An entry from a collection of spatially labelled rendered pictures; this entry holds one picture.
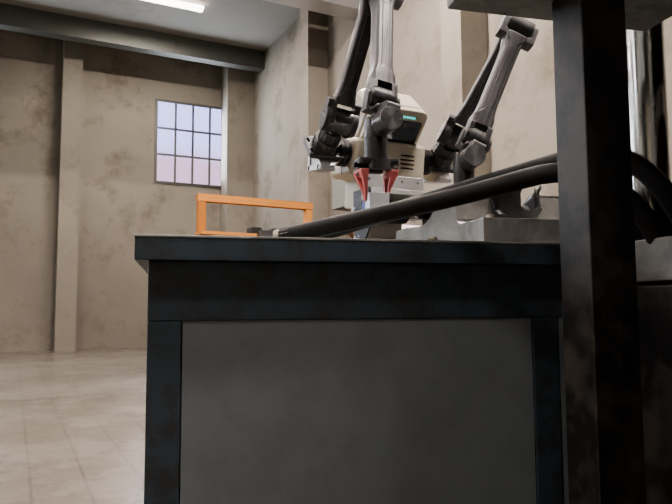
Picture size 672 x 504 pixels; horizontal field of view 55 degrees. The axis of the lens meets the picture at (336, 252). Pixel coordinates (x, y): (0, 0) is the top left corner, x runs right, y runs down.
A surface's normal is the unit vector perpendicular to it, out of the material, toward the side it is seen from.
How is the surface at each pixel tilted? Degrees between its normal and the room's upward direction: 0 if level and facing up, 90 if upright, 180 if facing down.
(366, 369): 90
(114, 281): 90
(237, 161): 90
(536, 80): 90
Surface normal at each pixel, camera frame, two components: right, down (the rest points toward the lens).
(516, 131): -0.89, -0.04
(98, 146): 0.45, -0.07
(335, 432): 0.24, -0.08
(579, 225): -0.97, -0.01
